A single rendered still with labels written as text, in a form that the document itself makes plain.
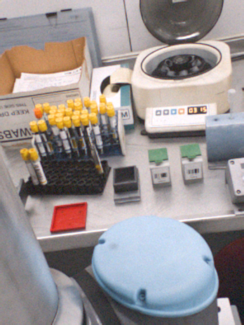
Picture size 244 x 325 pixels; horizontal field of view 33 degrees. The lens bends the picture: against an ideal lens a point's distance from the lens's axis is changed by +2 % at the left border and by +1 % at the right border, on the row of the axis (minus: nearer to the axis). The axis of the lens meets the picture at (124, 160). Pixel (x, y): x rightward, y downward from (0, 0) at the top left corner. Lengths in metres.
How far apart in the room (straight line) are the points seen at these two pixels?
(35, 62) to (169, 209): 0.67
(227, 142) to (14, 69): 0.71
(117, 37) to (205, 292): 1.00
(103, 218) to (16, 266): 0.53
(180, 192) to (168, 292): 0.47
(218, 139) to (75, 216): 0.33
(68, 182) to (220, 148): 0.33
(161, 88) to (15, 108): 0.35
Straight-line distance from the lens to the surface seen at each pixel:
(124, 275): 0.38
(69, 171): 0.90
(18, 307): 0.30
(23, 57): 1.27
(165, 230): 0.42
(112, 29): 1.28
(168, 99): 0.97
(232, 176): 0.75
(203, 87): 0.96
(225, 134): 0.84
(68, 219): 0.82
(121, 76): 1.09
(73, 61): 1.25
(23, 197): 0.85
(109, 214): 0.80
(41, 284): 0.31
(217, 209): 0.79
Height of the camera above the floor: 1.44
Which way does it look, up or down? 37 degrees down
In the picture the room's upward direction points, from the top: 12 degrees counter-clockwise
